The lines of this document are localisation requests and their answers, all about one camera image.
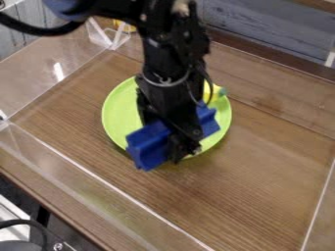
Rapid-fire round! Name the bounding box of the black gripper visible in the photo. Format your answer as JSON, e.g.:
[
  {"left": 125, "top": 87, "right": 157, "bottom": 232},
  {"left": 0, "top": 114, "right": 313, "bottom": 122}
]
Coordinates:
[{"left": 136, "top": 37, "right": 209, "bottom": 164}]

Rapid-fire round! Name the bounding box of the blue plastic block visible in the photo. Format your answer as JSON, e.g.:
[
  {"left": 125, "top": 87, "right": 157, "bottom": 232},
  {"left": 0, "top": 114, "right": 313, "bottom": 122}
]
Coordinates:
[{"left": 125, "top": 106, "right": 220, "bottom": 172}]

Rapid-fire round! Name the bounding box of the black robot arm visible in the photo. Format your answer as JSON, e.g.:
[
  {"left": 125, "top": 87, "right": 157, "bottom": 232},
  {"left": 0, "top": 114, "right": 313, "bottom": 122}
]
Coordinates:
[{"left": 42, "top": 0, "right": 209, "bottom": 163}]

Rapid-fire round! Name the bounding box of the green plate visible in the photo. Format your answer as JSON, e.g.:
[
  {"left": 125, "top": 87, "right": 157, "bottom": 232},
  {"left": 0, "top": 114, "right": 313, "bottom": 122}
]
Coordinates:
[{"left": 100, "top": 77, "right": 233, "bottom": 153}]

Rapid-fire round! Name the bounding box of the yellow toy banana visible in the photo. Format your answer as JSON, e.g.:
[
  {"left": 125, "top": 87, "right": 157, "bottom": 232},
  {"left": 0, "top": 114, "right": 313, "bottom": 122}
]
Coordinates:
[{"left": 202, "top": 81, "right": 226, "bottom": 104}]

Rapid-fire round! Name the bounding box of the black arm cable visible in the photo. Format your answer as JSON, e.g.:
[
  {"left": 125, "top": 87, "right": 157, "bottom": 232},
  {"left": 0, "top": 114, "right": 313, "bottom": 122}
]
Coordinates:
[{"left": 0, "top": 11, "right": 84, "bottom": 37}]

